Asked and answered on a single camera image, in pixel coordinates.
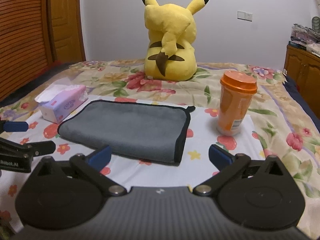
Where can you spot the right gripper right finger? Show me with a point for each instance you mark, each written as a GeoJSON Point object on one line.
{"type": "Point", "coordinates": [256, 194]}

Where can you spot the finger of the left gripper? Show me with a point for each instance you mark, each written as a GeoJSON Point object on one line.
{"type": "Point", "coordinates": [32, 147]}
{"type": "Point", "coordinates": [13, 126]}

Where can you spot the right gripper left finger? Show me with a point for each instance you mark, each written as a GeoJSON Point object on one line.
{"type": "Point", "coordinates": [64, 194]}

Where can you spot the purple and grey towel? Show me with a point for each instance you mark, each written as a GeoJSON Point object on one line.
{"type": "Point", "coordinates": [135, 130]}

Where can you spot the pink tissue box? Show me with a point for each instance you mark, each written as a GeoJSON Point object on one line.
{"type": "Point", "coordinates": [58, 101]}

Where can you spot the floral bed quilt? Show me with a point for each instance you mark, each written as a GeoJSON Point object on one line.
{"type": "Point", "coordinates": [275, 124]}

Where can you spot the wooden louvered wardrobe door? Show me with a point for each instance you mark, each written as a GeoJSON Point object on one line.
{"type": "Point", "coordinates": [25, 46]}

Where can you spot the white fruit print sheet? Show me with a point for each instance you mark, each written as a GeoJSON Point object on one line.
{"type": "Point", "coordinates": [194, 167]}

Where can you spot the wooden panel door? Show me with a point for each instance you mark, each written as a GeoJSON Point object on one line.
{"type": "Point", "coordinates": [65, 30]}

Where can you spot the orange plastic cup with lid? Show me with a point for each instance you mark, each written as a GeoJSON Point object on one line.
{"type": "Point", "coordinates": [237, 90]}

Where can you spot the wooden sideboard cabinet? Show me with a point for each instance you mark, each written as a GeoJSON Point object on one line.
{"type": "Point", "coordinates": [303, 67]}

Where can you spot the clutter pile on cabinet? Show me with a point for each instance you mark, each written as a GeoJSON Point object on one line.
{"type": "Point", "coordinates": [306, 38]}

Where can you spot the yellow Pikachu plush toy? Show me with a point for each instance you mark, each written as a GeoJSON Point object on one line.
{"type": "Point", "coordinates": [172, 31]}

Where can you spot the white wall switch plate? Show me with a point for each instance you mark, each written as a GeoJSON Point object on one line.
{"type": "Point", "coordinates": [245, 16]}

